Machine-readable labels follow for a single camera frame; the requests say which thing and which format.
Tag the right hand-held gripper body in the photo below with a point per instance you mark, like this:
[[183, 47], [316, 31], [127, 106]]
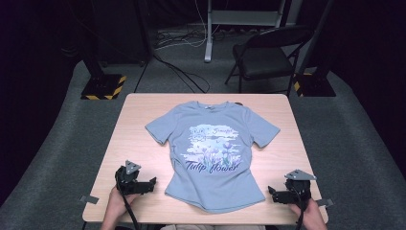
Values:
[[298, 190]]

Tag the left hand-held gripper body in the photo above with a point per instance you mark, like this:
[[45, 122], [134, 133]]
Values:
[[127, 182]]

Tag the blue printed t-shirt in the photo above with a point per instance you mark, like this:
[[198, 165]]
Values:
[[212, 179]]

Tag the person's left hand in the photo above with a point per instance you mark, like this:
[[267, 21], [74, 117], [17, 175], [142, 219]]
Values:
[[115, 206]]

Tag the person's right hand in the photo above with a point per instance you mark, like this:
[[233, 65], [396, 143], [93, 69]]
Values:
[[311, 214]]

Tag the black stand with striped base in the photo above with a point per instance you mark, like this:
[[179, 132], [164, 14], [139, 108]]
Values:
[[314, 84], [102, 86]]

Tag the black folding chair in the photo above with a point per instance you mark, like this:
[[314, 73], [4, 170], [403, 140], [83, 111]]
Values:
[[265, 60]]

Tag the black cabinet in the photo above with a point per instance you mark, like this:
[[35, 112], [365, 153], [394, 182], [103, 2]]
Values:
[[121, 32]]

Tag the white metal stand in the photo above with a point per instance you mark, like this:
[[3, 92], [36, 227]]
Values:
[[209, 32]]

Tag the grey table edge bracket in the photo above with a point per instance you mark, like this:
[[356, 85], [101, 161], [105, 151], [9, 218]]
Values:
[[89, 199], [325, 202]]

